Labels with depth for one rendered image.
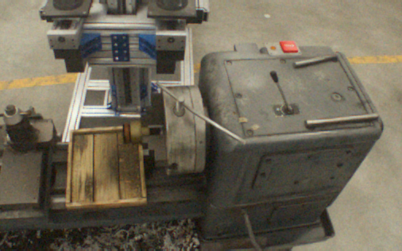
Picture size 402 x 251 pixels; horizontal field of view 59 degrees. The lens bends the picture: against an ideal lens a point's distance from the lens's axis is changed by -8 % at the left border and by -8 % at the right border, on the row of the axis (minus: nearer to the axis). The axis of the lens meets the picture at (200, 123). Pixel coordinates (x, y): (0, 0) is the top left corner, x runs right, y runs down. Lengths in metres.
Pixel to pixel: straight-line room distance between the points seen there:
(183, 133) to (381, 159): 2.09
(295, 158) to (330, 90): 0.28
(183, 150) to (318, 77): 0.56
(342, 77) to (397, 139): 1.85
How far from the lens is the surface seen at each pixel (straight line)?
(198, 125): 1.24
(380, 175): 2.98
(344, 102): 1.39
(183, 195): 1.49
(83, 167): 1.55
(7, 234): 1.89
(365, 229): 2.68
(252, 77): 1.36
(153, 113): 1.34
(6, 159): 1.56
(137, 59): 1.99
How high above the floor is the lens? 2.16
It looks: 50 degrees down
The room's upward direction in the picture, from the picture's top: 7 degrees clockwise
